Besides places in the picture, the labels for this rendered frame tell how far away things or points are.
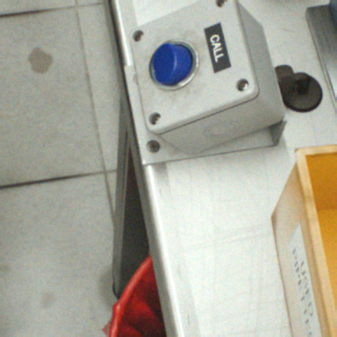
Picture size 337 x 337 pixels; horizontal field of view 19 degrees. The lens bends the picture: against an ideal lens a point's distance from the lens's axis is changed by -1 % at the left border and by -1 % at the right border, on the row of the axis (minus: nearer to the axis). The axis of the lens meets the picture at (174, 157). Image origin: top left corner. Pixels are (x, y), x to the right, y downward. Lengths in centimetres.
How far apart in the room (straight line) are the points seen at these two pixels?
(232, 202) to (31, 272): 92
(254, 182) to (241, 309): 8
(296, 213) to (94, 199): 102
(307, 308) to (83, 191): 104
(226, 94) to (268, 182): 9
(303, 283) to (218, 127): 11
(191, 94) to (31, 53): 110
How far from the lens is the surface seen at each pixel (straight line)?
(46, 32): 170
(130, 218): 118
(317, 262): 53
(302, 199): 55
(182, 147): 63
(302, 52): 69
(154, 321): 111
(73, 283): 153
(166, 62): 60
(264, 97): 59
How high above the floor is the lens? 147
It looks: 66 degrees down
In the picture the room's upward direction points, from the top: 10 degrees clockwise
